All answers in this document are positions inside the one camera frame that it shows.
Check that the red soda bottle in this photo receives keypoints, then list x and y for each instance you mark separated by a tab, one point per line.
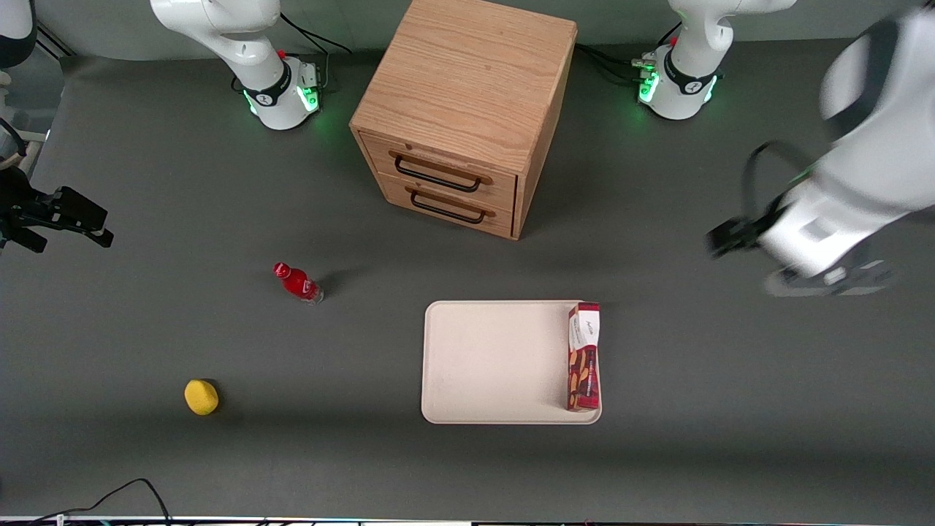
298	283

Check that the beige rectangular tray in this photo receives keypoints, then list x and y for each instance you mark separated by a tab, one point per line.
497	361

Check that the red cookie box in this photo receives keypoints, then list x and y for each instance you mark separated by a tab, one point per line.
584	365

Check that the yellow lemon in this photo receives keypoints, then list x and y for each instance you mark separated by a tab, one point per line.
201	397

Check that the plain wooden drawer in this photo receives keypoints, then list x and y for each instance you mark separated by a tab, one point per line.
445	223

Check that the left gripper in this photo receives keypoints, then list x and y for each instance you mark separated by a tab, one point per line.
746	232

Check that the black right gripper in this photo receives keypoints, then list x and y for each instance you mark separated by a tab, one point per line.
16	204

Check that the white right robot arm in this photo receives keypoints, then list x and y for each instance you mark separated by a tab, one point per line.
252	44

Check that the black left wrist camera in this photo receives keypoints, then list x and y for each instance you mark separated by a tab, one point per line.
734	235

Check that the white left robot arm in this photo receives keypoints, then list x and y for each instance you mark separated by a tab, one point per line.
884	109

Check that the wooden drawer with notch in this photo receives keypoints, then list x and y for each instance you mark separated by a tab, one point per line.
504	191

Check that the wooden drawer cabinet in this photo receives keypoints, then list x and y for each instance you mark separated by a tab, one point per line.
467	73

